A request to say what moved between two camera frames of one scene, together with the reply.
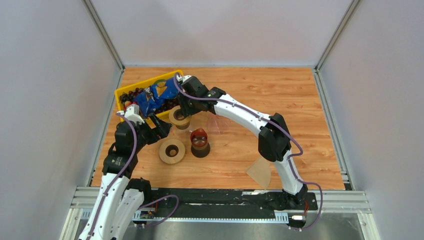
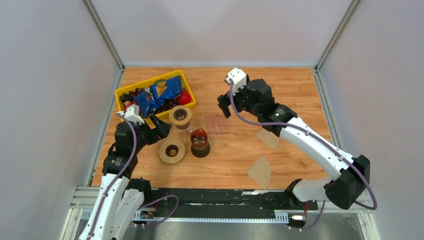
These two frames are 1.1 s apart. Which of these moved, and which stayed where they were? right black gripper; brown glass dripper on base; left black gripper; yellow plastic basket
Moved: right black gripper
Stayed: brown glass dripper on base; left black gripper; yellow plastic basket
